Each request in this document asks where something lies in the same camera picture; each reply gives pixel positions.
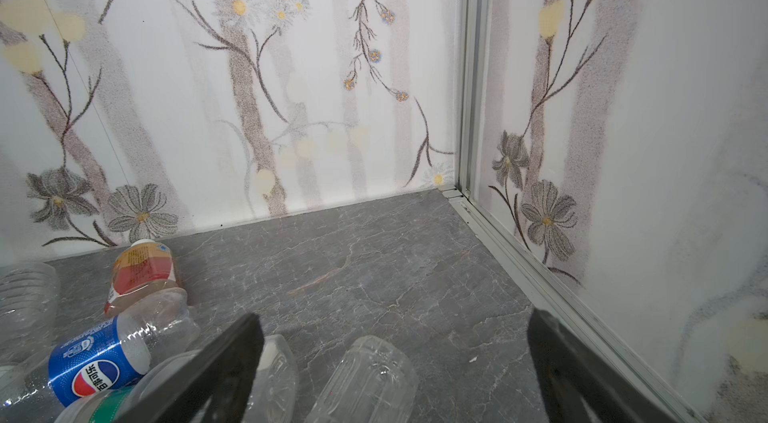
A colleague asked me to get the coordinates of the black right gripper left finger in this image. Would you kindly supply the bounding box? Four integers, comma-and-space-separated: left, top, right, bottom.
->
118, 313, 265, 422

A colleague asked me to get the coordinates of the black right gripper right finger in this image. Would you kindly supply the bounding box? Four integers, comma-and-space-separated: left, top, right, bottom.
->
527, 309, 673, 422

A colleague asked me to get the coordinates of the Pepsi blue label bottle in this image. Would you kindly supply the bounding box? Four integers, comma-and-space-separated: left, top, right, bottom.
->
0, 289, 201, 409

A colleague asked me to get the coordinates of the clear bottle green label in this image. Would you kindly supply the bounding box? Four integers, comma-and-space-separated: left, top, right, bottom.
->
55, 334, 299, 423

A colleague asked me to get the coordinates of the orange red label bottle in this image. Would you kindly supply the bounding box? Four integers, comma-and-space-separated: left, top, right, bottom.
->
104, 239, 181, 317

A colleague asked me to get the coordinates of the clear square bottle green band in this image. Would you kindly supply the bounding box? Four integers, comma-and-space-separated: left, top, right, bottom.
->
305, 335, 419, 423

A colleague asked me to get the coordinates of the clear ribbed bottle white cap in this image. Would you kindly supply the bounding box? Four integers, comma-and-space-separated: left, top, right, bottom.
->
1, 263, 60, 367

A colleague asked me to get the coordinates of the aluminium corner frame post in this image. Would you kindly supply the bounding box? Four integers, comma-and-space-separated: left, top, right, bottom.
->
455, 0, 489, 199

